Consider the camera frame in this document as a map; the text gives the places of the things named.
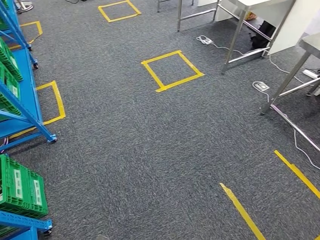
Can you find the steel workbench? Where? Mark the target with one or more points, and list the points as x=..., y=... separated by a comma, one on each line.
x=250, y=3
x=309, y=43
x=180, y=16

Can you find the yellow floor tape square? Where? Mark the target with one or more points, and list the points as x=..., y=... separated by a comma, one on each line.
x=120, y=18
x=180, y=82
x=38, y=28
x=240, y=209

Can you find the floor outlet box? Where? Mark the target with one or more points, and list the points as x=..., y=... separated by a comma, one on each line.
x=261, y=86

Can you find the yellow orange packet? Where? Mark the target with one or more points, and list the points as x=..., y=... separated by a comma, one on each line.
x=251, y=16

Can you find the black bag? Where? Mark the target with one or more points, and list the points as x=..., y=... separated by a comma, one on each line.
x=263, y=34

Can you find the white desk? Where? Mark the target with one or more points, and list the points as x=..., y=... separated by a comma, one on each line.
x=292, y=30

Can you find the chrome barrier stanchion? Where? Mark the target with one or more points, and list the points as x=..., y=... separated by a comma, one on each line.
x=25, y=7

